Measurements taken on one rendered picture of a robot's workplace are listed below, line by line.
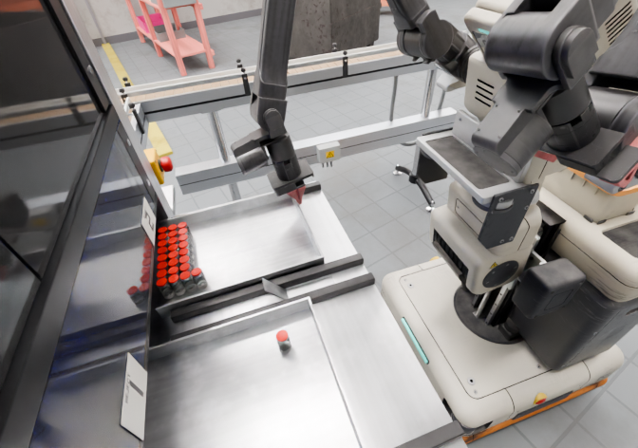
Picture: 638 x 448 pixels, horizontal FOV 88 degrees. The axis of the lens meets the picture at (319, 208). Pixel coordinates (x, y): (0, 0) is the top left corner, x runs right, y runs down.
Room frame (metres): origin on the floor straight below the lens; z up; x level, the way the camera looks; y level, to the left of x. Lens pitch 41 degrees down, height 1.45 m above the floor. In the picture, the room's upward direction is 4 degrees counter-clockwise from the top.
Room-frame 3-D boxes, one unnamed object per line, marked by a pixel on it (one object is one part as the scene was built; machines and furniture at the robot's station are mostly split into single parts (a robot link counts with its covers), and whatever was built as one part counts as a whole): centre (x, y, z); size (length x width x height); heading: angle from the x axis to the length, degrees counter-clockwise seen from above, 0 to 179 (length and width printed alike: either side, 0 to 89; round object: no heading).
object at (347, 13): (4.79, -0.28, 0.43); 1.22 x 1.00 x 0.87; 145
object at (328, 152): (1.54, -0.07, 0.50); 0.12 x 0.05 x 0.09; 106
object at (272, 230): (0.54, 0.20, 0.90); 0.34 x 0.26 x 0.04; 107
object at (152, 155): (0.73, 0.43, 1.00); 0.08 x 0.07 x 0.07; 106
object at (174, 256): (0.50, 0.32, 0.90); 0.18 x 0.02 x 0.05; 17
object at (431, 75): (1.77, -0.65, 0.46); 0.09 x 0.09 x 0.77; 16
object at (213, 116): (1.46, 0.45, 0.46); 0.09 x 0.09 x 0.77; 16
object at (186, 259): (0.51, 0.30, 0.90); 0.18 x 0.02 x 0.05; 17
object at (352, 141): (1.61, -0.08, 0.49); 1.60 x 0.08 x 0.12; 106
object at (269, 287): (0.40, 0.05, 0.91); 0.14 x 0.03 x 0.06; 105
